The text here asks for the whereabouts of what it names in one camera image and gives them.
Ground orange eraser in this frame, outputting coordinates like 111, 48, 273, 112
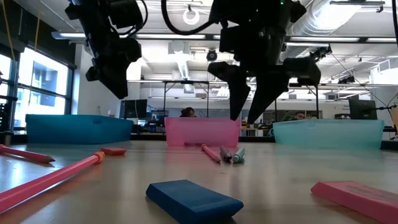
100, 147, 127, 156

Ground light teal pen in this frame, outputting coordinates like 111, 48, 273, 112
232, 147, 246, 164

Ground black computer monitor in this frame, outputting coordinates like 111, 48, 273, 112
348, 98, 378, 121
119, 99, 148, 119

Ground black ceiling track lights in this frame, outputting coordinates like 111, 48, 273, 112
338, 75, 356, 85

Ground silver ventilation duct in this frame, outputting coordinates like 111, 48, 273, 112
279, 0, 361, 65

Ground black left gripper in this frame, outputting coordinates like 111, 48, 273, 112
85, 30, 143, 100

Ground pink pencil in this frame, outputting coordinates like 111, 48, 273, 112
200, 143, 222, 163
0, 151, 105, 214
0, 144, 56, 164

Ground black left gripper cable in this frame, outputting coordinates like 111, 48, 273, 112
116, 0, 149, 36

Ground large window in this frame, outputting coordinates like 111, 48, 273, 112
0, 46, 75, 129

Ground black overhead bar with lights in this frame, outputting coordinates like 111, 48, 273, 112
51, 30, 398, 44

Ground blue plastic bin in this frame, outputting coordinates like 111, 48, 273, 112
25, 114, 134, 145

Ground teal plastic bin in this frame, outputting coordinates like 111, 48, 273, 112
272, 119, 385, 150

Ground black hanging cable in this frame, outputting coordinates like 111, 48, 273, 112
391, 0, 398, 47

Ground blue eraser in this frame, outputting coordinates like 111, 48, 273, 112
145, 179, 244, 224

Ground grey pen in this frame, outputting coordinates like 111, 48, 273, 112
219, 145, 233, 163

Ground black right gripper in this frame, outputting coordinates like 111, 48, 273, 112
207, 24, 322, 124

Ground yellow hanging cable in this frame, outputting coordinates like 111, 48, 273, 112
1, 0, 16, 60
34, 15, 41, 49

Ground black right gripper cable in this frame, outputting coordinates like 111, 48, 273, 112
160, 0, 220, 35

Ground black ceiling light rail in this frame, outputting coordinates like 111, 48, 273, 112
329, 0, 386, 14

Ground pink eraser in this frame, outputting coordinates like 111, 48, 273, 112
310, 181, 398, 224

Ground pink plastic bin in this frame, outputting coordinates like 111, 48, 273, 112
164, 116, 242, 147

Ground black metal frame stand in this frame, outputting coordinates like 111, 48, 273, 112
273, 83, 320, 123
162, 80, 210, 118

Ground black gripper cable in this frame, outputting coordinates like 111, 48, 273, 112
160, 0, 220, 35
116, 0, 149, 36

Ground white coiled cable ring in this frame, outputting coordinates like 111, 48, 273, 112
182, 4, 200, 26

